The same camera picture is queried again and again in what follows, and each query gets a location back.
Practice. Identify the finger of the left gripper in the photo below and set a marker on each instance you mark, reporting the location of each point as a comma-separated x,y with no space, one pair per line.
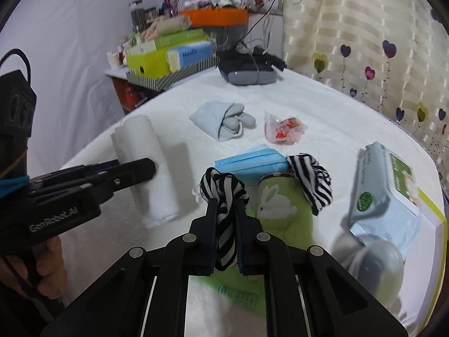
87,170
129,174

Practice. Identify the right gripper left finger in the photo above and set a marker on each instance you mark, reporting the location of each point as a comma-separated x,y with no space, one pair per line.
144,293

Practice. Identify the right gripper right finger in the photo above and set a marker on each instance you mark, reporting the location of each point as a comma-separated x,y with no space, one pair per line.
307,292

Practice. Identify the white towel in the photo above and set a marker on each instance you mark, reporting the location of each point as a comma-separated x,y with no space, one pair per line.
136,145

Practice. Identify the green plastic bag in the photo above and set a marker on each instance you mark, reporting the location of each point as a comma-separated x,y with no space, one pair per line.
230,287

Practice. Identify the green rabbit sock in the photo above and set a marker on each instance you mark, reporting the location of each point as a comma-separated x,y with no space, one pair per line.
283,210

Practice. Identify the black white striped sock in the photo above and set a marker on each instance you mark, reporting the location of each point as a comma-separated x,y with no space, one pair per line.
224,214

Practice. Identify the light blue grey sock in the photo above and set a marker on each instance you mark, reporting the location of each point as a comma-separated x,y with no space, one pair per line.
222,121

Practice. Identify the blue face mask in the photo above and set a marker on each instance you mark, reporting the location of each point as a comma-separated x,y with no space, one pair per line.
250,166

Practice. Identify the red snack packet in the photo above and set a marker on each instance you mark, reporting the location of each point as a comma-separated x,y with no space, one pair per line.
283,131

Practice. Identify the left hand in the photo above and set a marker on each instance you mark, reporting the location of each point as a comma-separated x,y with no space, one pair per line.
50,266

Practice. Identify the striped cardboard tray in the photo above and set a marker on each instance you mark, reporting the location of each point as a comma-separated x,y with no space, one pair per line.
167,81

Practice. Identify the green file box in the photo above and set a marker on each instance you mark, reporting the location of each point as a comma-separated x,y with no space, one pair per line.
149,59

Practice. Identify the wet wipes pack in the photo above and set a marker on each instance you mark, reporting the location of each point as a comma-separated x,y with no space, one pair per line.
386,204

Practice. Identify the yellow-green shallow box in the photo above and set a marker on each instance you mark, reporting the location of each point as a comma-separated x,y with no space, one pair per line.
424,268

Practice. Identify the blue tissue pack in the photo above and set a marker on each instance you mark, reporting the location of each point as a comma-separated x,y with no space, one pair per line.
189,54

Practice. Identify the VR headset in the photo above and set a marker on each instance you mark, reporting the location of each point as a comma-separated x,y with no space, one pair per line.
253,68

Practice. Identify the orange tray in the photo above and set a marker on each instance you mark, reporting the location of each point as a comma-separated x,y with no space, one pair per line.
216,17

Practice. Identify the heart pattern curtain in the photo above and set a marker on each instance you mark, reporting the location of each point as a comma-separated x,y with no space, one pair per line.
392,55

